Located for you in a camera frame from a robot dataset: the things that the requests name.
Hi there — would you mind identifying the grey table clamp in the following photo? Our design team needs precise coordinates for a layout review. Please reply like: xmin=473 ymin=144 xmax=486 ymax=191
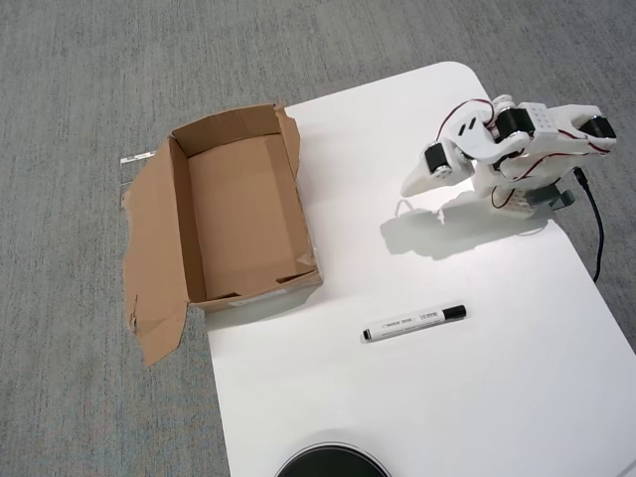
xmin=526 ymin=184 xmax=576 ymax=213

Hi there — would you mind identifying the open brown cardboard box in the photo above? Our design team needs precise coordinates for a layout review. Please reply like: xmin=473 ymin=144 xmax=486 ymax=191
xmin=118 ymin=102 xmax=325 ymax=368

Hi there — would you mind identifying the black round disc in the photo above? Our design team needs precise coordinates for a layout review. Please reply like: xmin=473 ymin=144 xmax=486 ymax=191
xmin=273 ymin=429 xmax=394 ymax=477

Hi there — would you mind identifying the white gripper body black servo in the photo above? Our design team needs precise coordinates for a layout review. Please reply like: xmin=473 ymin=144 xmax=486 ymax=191
xmin=422 ymin=141 xmax=471 ymax=180

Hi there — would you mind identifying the white marker pen black cap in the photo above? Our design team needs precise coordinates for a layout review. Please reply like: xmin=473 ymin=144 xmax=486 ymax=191
xmin=361 ymin=304 xmax=468 ymax=344

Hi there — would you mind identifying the black power cable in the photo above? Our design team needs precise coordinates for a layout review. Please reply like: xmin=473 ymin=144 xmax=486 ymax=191
xmin=573 ymin=167 xmax=605 ymax=284

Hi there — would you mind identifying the white moving gripper jaw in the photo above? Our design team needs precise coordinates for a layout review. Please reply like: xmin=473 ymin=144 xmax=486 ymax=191
xmin=399 ymin=164 xmax=448 ymax=198

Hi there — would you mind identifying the white fixed gripper jaw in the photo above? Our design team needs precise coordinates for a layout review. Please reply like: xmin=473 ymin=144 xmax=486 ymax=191
xmin=411 ymin=168 xmax=472 ymax=196

